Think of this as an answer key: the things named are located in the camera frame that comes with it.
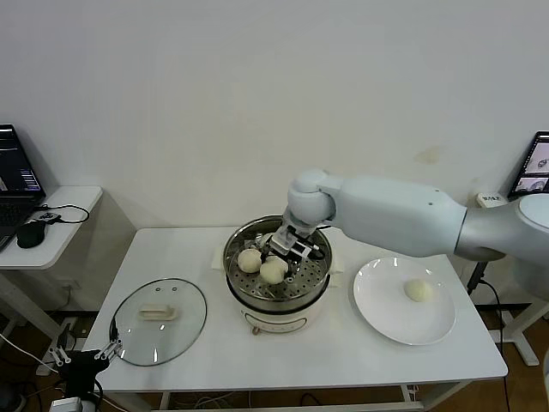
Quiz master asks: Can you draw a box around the black cable with adapter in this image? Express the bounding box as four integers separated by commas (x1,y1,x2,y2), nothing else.
466,259,505,344

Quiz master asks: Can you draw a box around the black laptop with pink screen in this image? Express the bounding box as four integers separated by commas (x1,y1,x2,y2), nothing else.
508,130,549,201

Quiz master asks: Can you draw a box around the white table frame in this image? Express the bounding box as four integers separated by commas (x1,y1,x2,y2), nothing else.
158,379,473,412

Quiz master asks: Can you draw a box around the white round plate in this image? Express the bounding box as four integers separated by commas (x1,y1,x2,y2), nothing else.
353,256,458,346

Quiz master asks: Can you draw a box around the white electric cooker base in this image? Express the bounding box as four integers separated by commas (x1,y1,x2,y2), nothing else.
210,246,347,336

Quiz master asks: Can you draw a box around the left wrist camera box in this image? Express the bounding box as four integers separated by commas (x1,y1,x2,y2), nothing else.
49,397,85,412

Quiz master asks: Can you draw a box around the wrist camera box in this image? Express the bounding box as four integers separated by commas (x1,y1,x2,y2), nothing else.
270,227,321,261
49,397,85,412

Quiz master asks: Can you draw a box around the black computer mouse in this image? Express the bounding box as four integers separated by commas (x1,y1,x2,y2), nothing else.
15,221,47,249

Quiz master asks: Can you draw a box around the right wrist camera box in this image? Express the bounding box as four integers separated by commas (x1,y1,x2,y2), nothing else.
270,227,321,261

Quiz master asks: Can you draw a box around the white side table with mouse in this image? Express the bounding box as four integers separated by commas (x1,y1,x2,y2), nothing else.
0,185,138,357

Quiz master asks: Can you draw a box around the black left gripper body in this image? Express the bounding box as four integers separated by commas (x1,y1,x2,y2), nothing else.
57,349,108,395

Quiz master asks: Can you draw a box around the white steamed baozi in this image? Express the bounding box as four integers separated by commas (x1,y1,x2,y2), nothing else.
259,260,289,287
237,248,262,274
403,278,435,303

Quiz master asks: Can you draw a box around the white labelled power strip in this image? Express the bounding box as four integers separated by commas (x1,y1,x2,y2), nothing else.
477,192,510,209

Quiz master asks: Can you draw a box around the stainless steel steamer basket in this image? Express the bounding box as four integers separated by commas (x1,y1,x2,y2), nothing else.
222,216,334,304

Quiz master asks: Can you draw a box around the black usb hub with cable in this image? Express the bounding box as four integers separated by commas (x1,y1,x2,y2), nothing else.
33,203,90,227

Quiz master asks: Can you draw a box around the glass lid with white handle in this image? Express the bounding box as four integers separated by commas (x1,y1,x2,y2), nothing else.
108,277,208,367

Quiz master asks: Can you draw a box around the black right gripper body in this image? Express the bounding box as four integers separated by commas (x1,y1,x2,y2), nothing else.
268,246,301,270

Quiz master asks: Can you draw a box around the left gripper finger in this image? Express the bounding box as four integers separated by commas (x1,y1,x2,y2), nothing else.
49,332,72,366
94,319,125,361

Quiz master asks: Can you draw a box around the black laptop with dark screen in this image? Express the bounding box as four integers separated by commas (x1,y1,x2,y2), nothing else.
0,124,47,252

